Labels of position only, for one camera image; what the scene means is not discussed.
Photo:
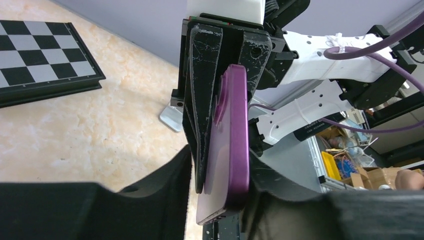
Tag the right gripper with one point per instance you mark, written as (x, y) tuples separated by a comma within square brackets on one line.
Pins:
[(209, 44)]

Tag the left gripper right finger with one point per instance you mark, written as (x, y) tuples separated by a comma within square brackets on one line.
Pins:
[(279, 209)]

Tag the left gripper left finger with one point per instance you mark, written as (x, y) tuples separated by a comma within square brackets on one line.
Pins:
[(153, 208)]

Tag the black phone with purple edge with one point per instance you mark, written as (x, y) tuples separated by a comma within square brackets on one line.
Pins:
[(228, 170)]

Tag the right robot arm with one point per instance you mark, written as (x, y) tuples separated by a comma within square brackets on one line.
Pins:
[(350, 72)]

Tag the white plastic phone holder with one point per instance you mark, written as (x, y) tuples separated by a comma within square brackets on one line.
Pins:
[(172, 116)]

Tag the yellow plastic bin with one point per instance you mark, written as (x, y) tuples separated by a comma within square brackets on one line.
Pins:
[(330, 166)]

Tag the brown cardboard box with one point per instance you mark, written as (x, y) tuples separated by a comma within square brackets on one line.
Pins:
[(373, 178)]

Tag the black grey chessboard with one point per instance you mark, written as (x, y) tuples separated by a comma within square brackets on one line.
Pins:
[(42, 60)]

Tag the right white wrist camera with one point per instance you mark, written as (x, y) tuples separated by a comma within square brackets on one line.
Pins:
[(252, 11)]

